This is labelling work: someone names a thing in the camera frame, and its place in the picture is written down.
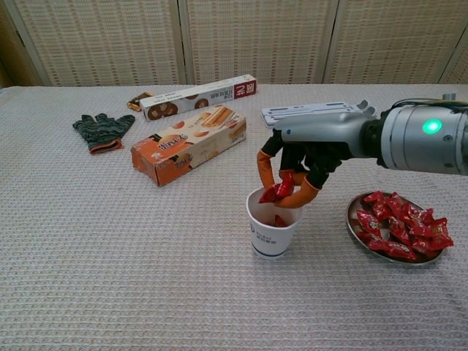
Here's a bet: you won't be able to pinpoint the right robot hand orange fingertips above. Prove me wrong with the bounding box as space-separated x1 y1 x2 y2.
257 111 377 209

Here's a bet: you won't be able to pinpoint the folded white laptop stand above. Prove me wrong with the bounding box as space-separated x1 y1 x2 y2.
260 99 377 129

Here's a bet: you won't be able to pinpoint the round steel plate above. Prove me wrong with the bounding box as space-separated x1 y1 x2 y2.
346 192 446 266

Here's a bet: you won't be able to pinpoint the white paper cup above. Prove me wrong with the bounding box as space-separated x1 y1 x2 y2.
246 188 304 261

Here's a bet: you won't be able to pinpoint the long white cookie box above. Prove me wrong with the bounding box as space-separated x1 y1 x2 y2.
139 73 257 122

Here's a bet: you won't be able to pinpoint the orange biscuit box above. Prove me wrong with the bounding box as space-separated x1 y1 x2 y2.
130 105 248 187

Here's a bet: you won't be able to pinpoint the brown chocolate wrapper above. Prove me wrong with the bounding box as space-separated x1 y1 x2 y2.
126 91 155 112

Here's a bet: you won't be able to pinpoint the grey knit glove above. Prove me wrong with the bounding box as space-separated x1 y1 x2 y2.
72 113 137 156

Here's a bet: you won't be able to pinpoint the beige woven tablecloth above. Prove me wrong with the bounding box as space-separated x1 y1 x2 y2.
0 83 468 351

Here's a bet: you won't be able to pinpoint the bamboo folding screen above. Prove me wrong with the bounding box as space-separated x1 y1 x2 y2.
0 0 468 88

